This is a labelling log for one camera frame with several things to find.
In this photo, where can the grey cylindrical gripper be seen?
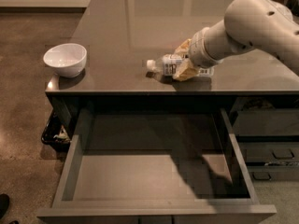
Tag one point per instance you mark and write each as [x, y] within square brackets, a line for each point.
[197, 50]

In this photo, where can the clear blue-labelled plastic bottle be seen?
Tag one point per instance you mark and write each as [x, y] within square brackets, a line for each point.
[167, 65]

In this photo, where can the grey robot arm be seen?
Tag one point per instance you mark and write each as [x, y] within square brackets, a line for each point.
[247, 24]

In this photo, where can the grey kitchen counter cabinet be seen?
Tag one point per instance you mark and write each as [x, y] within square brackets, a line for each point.
[121, 35]

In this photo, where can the open grey top drawer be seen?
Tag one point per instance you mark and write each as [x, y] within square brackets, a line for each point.
[155, 169]

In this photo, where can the white ceramic bowl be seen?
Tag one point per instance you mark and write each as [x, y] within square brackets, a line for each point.
[66, 60]

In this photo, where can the black waste bin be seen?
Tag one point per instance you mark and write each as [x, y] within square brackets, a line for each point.
[54, 134]

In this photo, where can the black shoe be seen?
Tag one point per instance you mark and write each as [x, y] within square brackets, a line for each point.
[4, 204]

